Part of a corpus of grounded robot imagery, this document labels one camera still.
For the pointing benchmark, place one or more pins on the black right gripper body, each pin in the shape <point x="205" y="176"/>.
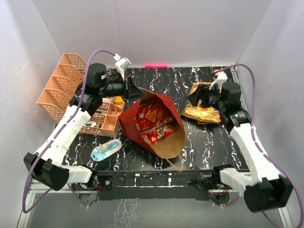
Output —
<point x="211" y="98"/>

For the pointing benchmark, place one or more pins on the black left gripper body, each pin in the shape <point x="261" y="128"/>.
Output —
<point x="114" y="88"/>

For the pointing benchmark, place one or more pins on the gold teal kettle chips bag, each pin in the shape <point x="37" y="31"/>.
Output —
<point x="208" y="114"/>

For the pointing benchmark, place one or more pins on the red brown paper bag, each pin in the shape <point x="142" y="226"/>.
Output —
<point x="168" y="148"/>

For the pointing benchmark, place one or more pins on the orange honey dijon chip bag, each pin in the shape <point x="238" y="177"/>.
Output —
<point x="203" y="122"/>

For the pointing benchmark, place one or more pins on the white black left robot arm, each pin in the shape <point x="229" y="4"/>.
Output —
<point x="45" y="165"/>

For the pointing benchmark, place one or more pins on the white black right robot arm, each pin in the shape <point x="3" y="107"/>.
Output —
<point x="266" y="188"/>

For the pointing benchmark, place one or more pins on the red doritos chip bag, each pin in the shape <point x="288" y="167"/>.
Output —
<point x="153" y="114"/>

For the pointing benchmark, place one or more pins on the red skittles candy bag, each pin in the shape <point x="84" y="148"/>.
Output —
<point x="158" y="133"/>

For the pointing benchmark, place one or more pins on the yellow item in organizer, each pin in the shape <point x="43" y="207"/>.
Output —
<point x="118" y="100"/>

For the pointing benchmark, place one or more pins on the pink tape strip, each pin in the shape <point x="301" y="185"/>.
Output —
<point x="156" y="66"/>

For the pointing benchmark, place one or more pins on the peach plastic file organizer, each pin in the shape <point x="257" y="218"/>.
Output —
<point x="61" y="87"/>

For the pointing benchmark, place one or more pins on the blue white packaged item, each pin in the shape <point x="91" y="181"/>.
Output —
<point x="105" y="150"/>

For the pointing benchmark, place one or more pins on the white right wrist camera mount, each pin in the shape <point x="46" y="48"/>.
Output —
<point x="221" y="78"/>

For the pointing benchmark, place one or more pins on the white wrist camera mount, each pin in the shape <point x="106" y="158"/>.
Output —
<point x="122" y="63"/>
<point x="221" y="78"/>

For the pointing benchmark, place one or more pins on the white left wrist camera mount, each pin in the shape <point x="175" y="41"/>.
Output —
<point x="122" y="63"/>

